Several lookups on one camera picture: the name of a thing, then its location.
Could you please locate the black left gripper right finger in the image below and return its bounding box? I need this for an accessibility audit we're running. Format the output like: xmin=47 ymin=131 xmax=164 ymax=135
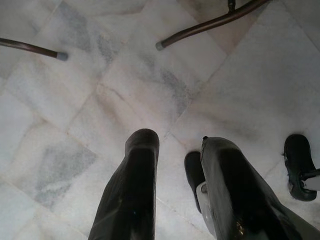
xmin=200 ymin=135 xmax=302 ymax=240

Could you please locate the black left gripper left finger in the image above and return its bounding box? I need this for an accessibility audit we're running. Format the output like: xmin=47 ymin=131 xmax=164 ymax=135
xmin=87 ymin=128 xmax=161 ymax=240

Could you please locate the white left robot lower leg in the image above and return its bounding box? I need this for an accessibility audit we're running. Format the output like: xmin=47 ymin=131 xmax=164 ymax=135
xmin=195 ymin=181 xmax=216 ymax=240

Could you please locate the black left robot foot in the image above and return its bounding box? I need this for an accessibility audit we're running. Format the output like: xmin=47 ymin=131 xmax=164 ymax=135
xmin=184 ymin=150 xmax=208 ymax=214

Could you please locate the black robot foot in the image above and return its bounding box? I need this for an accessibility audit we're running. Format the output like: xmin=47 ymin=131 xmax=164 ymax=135
xmin=283 ymin=134 xmax=318 ymax=202
xmin=184 ymin=150 xmax=208 ymax=214

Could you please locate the black right robot foot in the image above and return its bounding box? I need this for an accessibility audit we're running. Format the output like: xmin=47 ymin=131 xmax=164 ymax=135
xmin=283 ymin=134 xmax=318 ymax=202

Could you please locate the dark curved metal table leg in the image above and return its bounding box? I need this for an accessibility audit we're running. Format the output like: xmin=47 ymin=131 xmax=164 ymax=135
xmin=155 ymin=0 xmax=272 ymax=52

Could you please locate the dark straight metal furniture leg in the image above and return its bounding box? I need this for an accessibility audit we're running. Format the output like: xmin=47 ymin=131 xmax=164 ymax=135
xmin=0 ymin=37 xmax=69 ymax=62

